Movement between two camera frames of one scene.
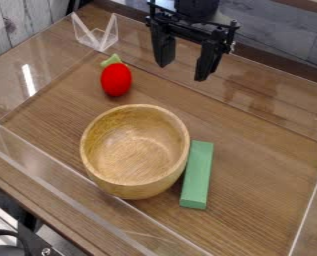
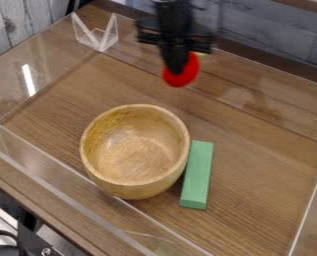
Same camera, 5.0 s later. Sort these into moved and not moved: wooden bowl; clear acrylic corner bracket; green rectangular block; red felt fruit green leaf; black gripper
Moved: black gripper; red felt fruit green leaf
Not moved: green rectangular block; clear acrylic corner bracket; wooden bowl
